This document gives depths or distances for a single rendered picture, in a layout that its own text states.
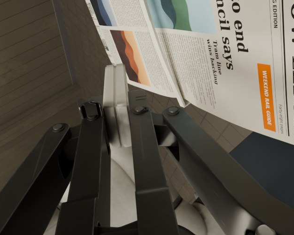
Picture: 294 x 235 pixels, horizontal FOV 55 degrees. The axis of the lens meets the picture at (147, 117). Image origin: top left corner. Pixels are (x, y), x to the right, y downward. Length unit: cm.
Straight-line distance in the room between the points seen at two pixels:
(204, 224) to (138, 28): 36
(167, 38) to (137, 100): 19
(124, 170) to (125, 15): 27
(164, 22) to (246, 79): 12
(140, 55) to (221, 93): 15
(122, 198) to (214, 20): 33
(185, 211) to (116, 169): 15
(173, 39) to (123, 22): 10
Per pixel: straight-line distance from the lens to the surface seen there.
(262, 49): 27
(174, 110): 15
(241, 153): 60
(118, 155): 53
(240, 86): 30
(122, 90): 18
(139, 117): 15
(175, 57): 36
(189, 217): 55
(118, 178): 51
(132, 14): 40
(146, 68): 43
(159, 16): 35
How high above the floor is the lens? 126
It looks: 22 degrees down
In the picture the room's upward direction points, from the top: 125 degrees counter-clockwise
